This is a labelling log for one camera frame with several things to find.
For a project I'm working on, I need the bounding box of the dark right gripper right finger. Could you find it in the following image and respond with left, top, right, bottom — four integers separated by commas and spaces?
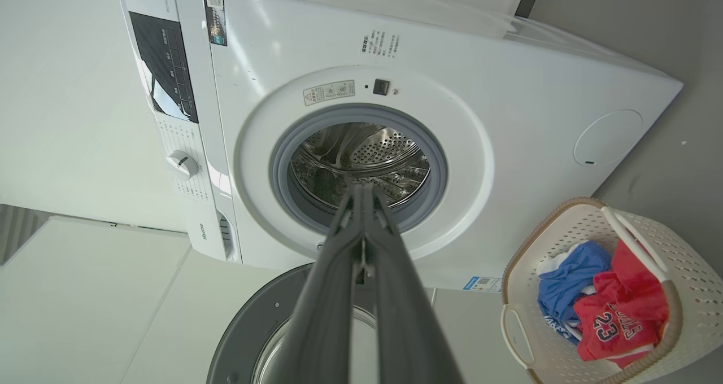
363, 184, 465, 384

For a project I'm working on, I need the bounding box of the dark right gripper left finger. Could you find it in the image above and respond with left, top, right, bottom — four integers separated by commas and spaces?
273, 183, 363, 384

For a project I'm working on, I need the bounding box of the round black glass washer door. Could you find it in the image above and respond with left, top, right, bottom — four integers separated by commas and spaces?
206, 263, 437, 384

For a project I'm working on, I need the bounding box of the white front-load washing machine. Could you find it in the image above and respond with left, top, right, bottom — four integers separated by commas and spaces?
115, 0, 684, 292

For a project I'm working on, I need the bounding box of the blue energy label sticker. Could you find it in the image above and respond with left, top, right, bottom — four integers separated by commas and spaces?
463, 276, 502, 293

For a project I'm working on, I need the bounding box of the white garment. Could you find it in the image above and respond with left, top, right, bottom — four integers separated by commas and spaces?
536, 245, 583, 277

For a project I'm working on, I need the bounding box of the blue garment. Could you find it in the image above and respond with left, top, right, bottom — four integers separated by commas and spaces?
537, 241, 613, 345

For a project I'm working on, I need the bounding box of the perforated steel washer drum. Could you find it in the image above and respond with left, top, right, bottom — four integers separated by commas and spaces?
289, 123, 431, 208

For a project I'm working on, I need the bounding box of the white round control knob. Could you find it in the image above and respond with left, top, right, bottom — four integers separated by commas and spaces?
166, 150, 199, 180

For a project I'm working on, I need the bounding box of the red basketball jersey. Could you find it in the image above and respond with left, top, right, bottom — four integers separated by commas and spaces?
573, 239, 670, 370

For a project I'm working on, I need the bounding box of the white warning label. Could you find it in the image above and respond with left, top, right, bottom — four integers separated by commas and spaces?
303, 80, 356, 107

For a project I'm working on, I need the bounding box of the round white filter cover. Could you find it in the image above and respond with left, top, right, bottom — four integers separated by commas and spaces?
573, 109, 644, 168

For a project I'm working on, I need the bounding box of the white woven-rim laundry basket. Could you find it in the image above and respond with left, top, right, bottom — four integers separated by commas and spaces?
500, 197, 723, 384

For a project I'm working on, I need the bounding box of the black glossy control panel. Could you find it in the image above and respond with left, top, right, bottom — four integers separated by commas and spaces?
129, 11, 199, 124

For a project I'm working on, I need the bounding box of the dark rectangular promo sticker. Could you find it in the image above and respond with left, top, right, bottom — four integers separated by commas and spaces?
204, 0, 228, 47

